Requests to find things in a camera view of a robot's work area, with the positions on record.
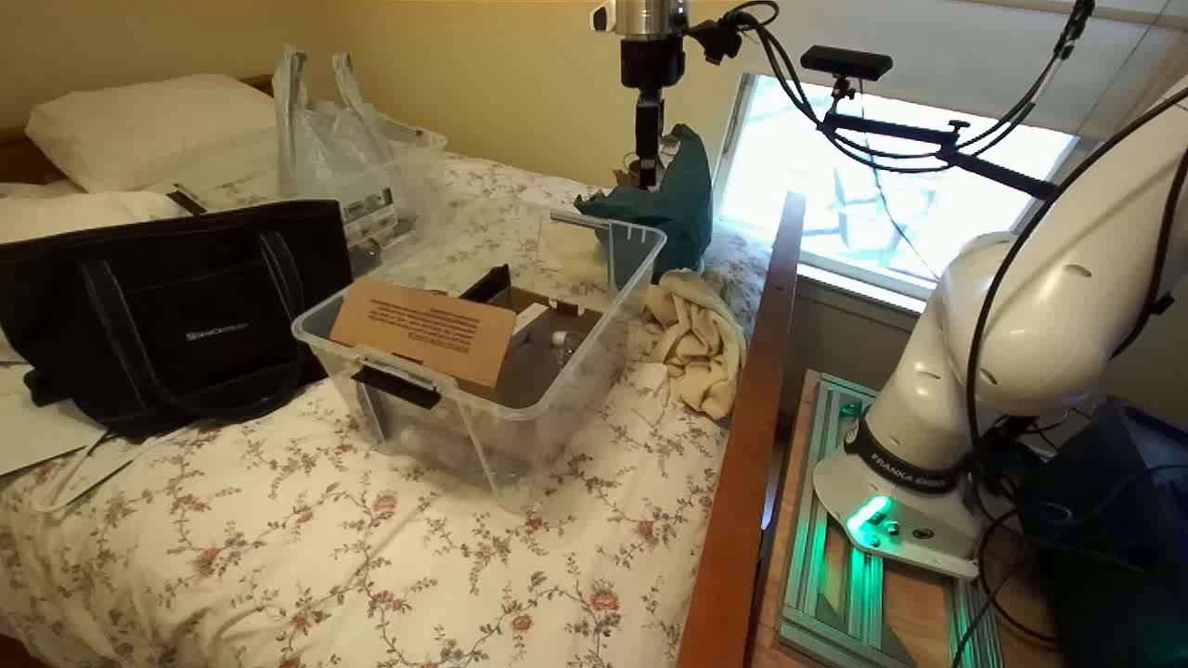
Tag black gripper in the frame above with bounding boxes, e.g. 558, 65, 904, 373
618, 32, 688, 188

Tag brown cardboard box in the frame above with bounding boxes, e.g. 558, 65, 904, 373
328, 264, 598, 413

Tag clear plastic container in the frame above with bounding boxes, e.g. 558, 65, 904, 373
289, 206, 672, 499

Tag wooden bed footboard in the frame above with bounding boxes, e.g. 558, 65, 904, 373
675, 188, 811, 668

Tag floral bed sheet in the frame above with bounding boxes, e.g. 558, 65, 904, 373
0, 143, 796, 668

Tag teal cloth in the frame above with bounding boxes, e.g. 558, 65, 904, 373
572, 123, 720, 281

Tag cream cloth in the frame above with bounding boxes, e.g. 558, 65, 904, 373
635, 268, 751, 422

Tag bright window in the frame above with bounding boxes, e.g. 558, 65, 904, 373
715, 71, 1084, 303

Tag black white labelled packet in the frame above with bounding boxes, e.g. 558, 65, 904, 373
341, 182, 401, 248

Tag translucent plastic bag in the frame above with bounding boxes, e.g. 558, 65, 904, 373
270, 45, 456, 278

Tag green striped base board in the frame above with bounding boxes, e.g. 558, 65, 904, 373
777, 367, 1010, 668

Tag black tote bag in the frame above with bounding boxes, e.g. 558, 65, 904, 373
0, 198, 358, 446

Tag dark blue bag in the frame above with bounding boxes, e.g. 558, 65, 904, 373
1034, 403, 1188, 668

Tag white paper sheets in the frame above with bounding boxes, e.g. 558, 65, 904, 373
0, 331, 143, 512

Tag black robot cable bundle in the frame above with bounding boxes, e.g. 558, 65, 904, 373
688, 0, 1098, 175

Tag black camera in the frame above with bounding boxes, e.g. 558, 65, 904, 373
798, 45, 895, 86

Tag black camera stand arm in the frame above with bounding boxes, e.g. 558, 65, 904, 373
817, 75, 1066, 204

